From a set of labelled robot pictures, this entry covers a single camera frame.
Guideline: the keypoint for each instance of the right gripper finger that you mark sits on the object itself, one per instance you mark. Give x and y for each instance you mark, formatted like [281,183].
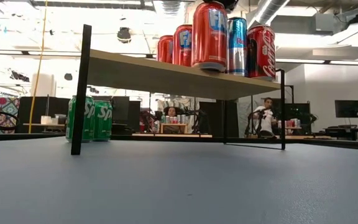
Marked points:
[227,3]

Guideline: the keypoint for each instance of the red soda can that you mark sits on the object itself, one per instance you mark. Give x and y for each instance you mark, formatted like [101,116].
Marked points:
[210,37]

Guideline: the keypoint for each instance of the silver blue Red Bull can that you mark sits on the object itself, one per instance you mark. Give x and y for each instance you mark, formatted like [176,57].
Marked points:
[237,46]

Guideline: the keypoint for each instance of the red Coca-Cola can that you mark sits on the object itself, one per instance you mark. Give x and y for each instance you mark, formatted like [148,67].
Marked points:
[261,53]

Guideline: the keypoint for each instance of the red Fanta can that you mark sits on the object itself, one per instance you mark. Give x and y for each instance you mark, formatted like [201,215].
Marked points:
[182,46]
[165,49]

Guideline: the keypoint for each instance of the green Sprite can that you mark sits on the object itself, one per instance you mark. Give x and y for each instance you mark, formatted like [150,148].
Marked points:
[89,124]
[102,121]

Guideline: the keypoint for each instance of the black background robot arm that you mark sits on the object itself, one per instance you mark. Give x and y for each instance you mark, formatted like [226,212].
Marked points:
[148,119]
[197,116]
[267,134]

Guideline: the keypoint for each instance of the wooden shelf with black legs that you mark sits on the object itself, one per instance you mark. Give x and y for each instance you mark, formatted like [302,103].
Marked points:
[166,77]

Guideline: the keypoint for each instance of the small background wooden shelf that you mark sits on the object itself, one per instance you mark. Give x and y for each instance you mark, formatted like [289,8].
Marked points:
[174,125]

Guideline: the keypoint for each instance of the black ceiling-hung device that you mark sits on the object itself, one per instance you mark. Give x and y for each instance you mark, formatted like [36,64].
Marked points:
[124,35]

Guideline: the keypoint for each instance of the black partition panel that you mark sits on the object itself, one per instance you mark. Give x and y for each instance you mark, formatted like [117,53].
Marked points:
[213,119]
[301,112]

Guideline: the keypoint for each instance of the person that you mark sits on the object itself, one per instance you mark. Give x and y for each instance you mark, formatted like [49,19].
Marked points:
[266,116]
[171,112]

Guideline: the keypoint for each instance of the background wooden table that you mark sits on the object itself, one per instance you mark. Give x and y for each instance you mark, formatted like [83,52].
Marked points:
[171,135]

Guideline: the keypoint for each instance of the black screen panel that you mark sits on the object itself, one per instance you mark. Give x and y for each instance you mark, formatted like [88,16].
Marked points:
[121,109]

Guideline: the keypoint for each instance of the black computer monitor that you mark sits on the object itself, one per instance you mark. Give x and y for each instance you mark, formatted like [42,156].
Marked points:
[349,109]

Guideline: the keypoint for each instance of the black desk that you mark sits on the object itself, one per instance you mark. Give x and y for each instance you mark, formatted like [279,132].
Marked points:
[340,130]

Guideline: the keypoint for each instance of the small black round fixture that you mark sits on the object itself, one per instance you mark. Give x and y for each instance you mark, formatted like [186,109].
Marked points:
[68,76]

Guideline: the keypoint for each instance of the white cylindrical column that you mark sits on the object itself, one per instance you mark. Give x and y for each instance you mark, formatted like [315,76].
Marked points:
[43,85]

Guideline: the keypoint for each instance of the white cup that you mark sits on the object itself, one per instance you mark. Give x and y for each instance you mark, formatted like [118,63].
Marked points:
[46,120]
[55,121]

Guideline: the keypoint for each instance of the wooden ledge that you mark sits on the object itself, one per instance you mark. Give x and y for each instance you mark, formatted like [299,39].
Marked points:
[36,124]

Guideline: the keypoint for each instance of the colourful patchwork quilt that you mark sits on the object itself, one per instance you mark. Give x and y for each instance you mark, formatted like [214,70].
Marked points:
[2,104]

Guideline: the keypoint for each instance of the silver ventilation duct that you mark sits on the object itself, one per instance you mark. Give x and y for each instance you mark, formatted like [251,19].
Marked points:
[269,12]

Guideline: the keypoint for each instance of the corrugated silver duct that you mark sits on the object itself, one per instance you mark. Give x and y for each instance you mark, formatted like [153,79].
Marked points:
[171,7]

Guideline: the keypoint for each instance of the black table frame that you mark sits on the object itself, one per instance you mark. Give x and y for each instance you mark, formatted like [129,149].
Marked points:
[26,137]

